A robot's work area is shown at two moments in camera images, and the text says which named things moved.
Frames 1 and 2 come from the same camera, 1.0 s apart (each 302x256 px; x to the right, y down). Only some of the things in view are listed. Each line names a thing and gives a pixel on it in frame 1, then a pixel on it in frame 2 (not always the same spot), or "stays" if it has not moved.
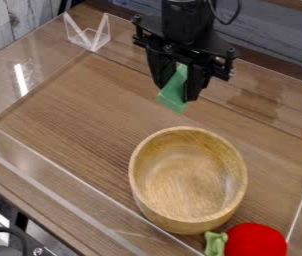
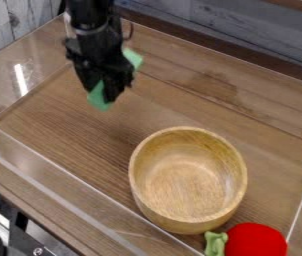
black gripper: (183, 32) → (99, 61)
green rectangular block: (171, 95) → (97, 97)
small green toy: (215, 244) stays
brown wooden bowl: (188, 177) stays
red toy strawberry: (252, 239) stays
